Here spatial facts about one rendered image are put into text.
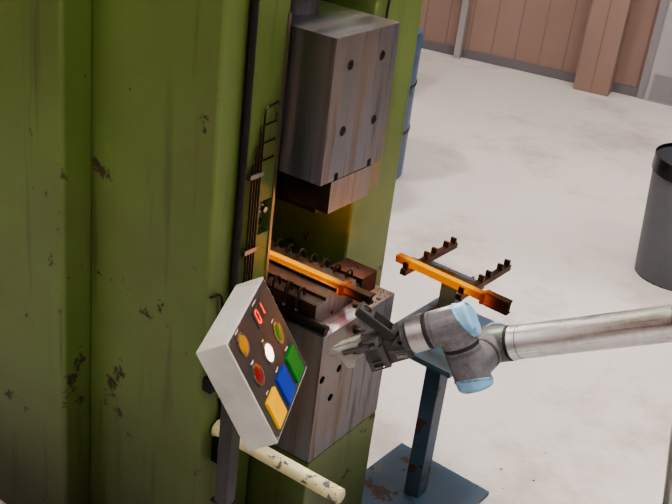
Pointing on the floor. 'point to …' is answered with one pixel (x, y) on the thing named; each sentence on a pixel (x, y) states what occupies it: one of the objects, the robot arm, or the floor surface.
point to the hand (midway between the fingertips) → (331, 350)
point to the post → (226, 460)
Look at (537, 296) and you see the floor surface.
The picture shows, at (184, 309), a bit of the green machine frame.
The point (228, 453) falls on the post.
